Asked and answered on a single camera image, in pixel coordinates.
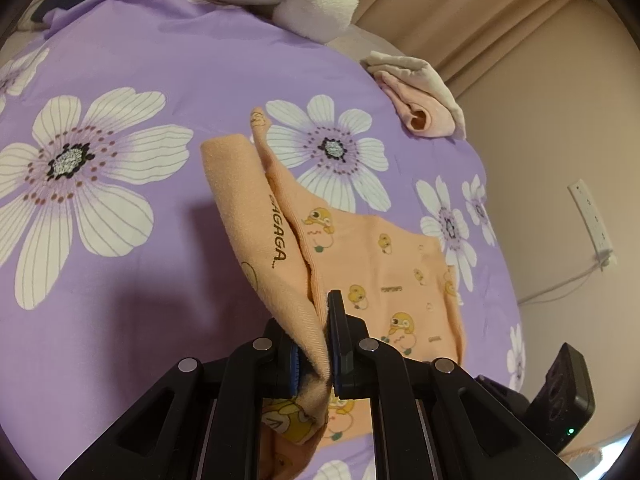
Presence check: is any beige curtain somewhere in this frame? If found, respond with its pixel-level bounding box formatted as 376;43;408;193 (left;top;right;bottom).
350;0;601;83

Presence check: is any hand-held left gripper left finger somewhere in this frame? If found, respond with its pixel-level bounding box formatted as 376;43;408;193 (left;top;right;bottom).
59;317;303;480

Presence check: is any orange cartoon print shirt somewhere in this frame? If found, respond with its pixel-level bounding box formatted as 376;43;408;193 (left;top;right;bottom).
200;106;468;480

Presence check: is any pink folded garment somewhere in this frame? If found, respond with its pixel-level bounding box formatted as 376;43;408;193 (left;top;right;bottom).
375;71;456;137

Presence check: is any purple floral bedsheet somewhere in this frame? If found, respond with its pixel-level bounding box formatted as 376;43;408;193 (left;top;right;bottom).
0;0;528;480

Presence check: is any white power cable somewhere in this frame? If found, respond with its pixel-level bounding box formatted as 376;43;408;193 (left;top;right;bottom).
517;257;608;306

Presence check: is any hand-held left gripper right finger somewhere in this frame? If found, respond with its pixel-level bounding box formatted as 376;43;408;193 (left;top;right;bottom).
326;289;578;480

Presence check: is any white wall socket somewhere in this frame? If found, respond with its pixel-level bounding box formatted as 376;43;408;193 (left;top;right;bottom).
567;178;617;267

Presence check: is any cream folded garment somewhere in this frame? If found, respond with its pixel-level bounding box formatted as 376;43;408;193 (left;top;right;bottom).
361;51;467;140

